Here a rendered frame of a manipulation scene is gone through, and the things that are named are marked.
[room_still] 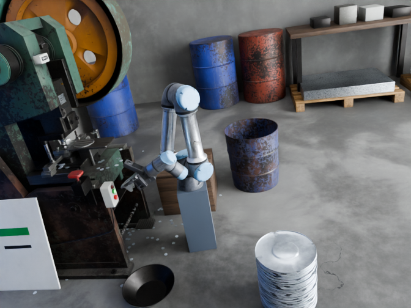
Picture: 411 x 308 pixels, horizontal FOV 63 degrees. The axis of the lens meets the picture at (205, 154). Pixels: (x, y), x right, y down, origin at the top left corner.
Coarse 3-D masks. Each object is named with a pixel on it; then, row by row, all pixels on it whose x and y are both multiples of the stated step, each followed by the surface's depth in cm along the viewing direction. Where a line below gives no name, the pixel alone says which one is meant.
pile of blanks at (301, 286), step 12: (264, 276) 159; (276, 276) 155; (288, 276) 151; (300, 276) 152; (312, 276) 156; (264, 288) 165; (276, 288) 157; (288, 288) 155; (300, 288) 155; (312, 288) 161; (264, 300) 169; (276, 300) 161; (288, 300) 159; (300, 300) 159; (312, 300) 164
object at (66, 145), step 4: (72, 140) 211; (76, 140) 210; (64, 144) 206; (68, 144) 205; (72, 144) 204; (60, 148) 201; (64, 148) 200; (56, 152) 199; (60, 152) 199; (64, 152) 198; (68, 152) 200; (72, 152) 204; (64, 156) 200; (68, 156) 200
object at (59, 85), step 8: (56, 80) 188; (56, 88) 187; (64, 88) 195; (64, 96) 194; (64, 104) 193; (64, 112) 189; (72, 112) 196; (40, 120) 190; (48, 120) 190; (56, 120) 189; (64, 120) 191; (72, 120) 192; (48, 128) 192; (56, 128) 192; (64, 128) 192; (72, 128) 194
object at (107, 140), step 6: (96, 138) 208; (102, 138) 206; (108, 138) 204; (78, 144) 201; (84, 144) 200; (90, 144) 199; (96, 144) 198; (102, 144) 197; (108, 144) 197; (72, 150) 198; (78, 150) 197; (84, 150) 199; (90, 150) 199; (96, 150) 206; (84, 156) 201; (90, 156) 201; (96, 156) 206; (90, 162) 202; (96, 162) 205
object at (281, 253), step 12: (264, 240) 172; (276, 240) 170; (288, 240) 169; (300, 240) 168; (264, 252) 164; (276, 252) 162; (288, 252) 161; (300, 252) 161; (312, 252) 159; (264, 264) 157; (276, 264) 156; (288, 264) 155; (300, 264) 154
